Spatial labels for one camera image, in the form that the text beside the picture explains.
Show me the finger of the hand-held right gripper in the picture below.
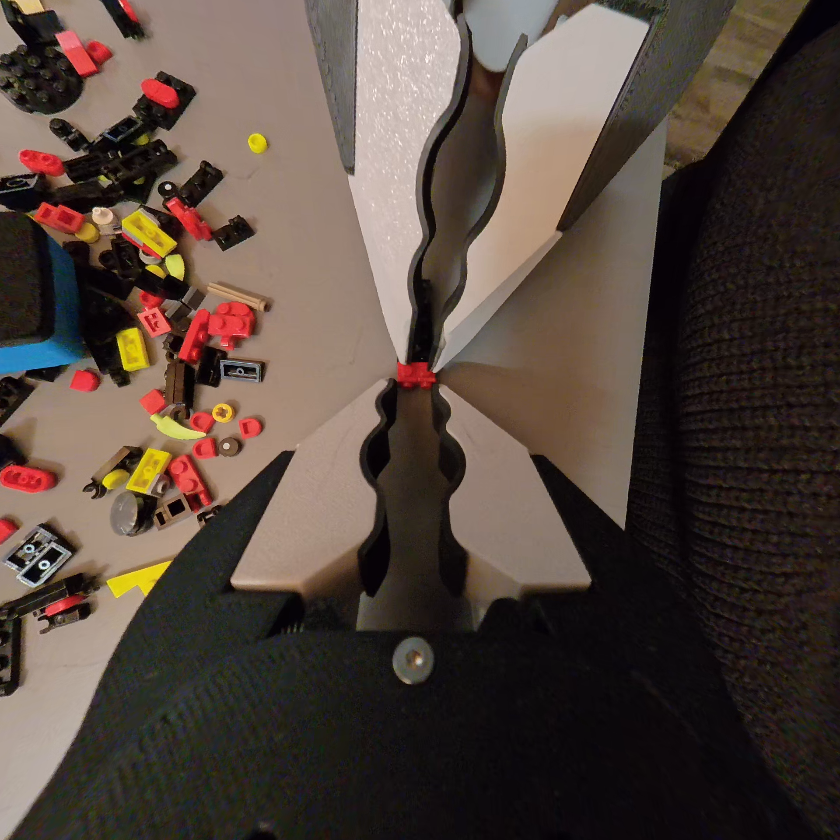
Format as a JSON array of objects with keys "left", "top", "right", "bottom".
[
  {"left": 430, "top": 5, "right": 652, "bottom": 371},
  {"left": 348, "top": 0, "right": 475, "bottom": 365}
]

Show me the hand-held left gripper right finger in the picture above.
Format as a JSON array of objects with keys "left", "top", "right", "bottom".
[{"left": 433, "top": 382, "right": 592, "bottom": 599}]

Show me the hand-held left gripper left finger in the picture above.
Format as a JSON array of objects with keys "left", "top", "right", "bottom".
[{"left": 231, "top": 379, "right": 398, "bottom": 597}]

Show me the long black lego plate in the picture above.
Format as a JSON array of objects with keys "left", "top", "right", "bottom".
[{"left": 410, "top": 279, "right": 435, "bottom": 364}]

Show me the pile of lego pieces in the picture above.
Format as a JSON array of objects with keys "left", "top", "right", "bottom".
[{"left": 0, "top": 0, "right": 273, "bottom": 698}]

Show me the blue block with black top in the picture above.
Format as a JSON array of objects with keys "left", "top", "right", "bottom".
[{"left": 0, "top": 210, "right": 88, "bottom": 370}]

